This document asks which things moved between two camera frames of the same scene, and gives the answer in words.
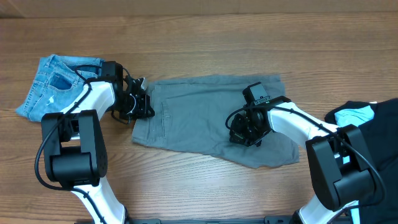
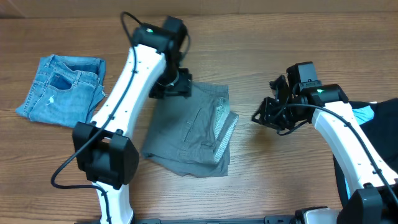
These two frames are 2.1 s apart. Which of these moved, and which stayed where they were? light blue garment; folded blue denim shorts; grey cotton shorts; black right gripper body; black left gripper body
Moved: grey cotton shorts; black right gripper body; black left gripper body
Stayed: light blue garment; folded blue denim shorts
